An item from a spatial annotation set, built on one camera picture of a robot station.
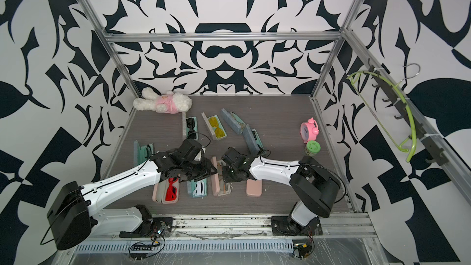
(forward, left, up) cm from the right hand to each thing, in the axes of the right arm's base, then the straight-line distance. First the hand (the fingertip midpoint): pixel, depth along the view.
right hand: (223, 174), depth 86 cm
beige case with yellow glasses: (+22, +7, +5) cm, 24 cm away
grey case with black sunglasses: (+28, +17, -1) cm, 32 cm away
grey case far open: (+30, -5, +1) cm, 31 cm away
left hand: (-1, +3, +9) cm, 10 cm away
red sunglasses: (-8, +23, 0) cm, 24 cm away
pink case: (-7, +1, +5) cm, 9 cm away
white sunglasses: (-7, +11, 0) cm, 13 cm away
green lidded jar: (+12, -43, +2) cm, 45 cm away
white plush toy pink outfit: (+39, +31, +7) cm, 50 cm away
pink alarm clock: (+20, -43, +6) cm, 48 cm away
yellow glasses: (+30, +7, 0) cm, 31 cm away
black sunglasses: (+29, +20, 0) cm, 36 cm away
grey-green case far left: (+12, +42, 0) cm, 43 cm away
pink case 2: (-6, -14, -1) cm, 15 cm away
